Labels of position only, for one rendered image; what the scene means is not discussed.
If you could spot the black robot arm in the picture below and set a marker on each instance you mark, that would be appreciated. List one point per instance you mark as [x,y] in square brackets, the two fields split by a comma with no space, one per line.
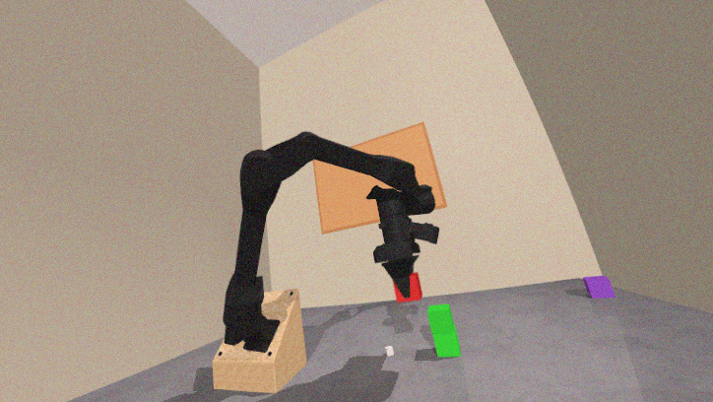
[261,176]

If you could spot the purple block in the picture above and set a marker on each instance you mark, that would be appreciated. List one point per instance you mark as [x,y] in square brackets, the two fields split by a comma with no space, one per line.
[599,287]

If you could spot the green block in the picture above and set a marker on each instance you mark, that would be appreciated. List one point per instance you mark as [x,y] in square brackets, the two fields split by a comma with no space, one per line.
[440,319]
[447,344]

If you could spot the red block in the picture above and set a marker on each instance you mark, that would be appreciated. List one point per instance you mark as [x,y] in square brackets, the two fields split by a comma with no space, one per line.
[415,289]

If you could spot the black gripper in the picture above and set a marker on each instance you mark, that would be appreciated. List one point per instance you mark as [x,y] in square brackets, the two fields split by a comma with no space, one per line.
[396,250]

